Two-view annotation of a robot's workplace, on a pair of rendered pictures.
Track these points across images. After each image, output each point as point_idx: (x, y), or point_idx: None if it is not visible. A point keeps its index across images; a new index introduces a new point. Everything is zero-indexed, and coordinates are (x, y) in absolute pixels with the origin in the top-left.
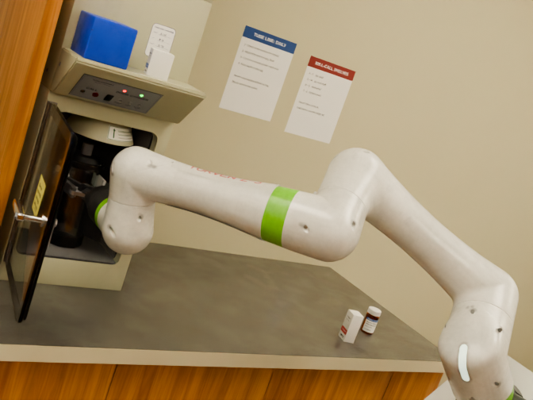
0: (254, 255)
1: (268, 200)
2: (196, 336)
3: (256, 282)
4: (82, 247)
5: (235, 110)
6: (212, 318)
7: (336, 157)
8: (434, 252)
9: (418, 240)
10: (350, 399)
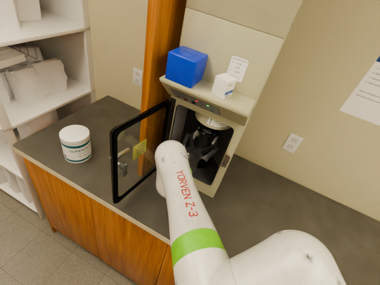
0: (347, 203)
1: (177, 238)
2: None
3: (320, 225)
4: (204, 168)
5: (354, 115)
6: (248, 241)
7: (275, 236)
8: None
9: None
10: None
